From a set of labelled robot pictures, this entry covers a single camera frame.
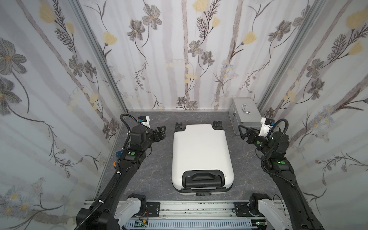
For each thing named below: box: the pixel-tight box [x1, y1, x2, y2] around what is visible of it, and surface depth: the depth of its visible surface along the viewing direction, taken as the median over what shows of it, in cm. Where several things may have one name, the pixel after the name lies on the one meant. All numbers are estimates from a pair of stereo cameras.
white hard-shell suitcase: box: [171, 124, 235, 196], surface depth 73 cm
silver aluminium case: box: [228, 98, 263, 136], surface depth 101 cm
